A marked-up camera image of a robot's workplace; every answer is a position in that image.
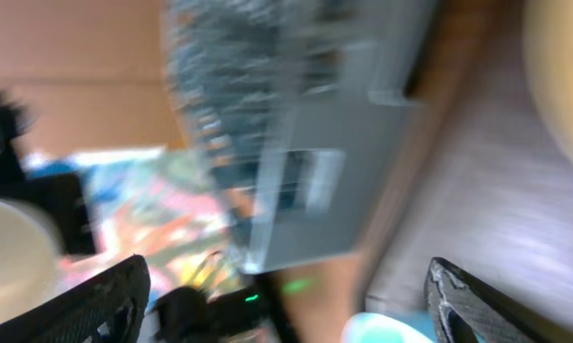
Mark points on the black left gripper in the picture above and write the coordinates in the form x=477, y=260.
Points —
x=59, y=197

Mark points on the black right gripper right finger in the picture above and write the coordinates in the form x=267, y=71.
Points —
x=465, y=309

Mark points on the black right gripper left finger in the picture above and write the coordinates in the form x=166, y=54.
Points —
x=108, y=307

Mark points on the white cup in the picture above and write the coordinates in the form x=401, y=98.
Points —
x=30, y=250

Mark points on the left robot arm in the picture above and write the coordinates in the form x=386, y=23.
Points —
x=187, y=315

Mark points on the blue bowl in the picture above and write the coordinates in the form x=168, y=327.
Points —
x=392, y=328

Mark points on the dark brown serving tray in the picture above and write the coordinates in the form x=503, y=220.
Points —
x=496, y=199

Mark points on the grey dish rack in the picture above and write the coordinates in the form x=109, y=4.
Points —
x=296, y=108

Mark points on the yellow plate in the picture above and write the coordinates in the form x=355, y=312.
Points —
x=548, y=59

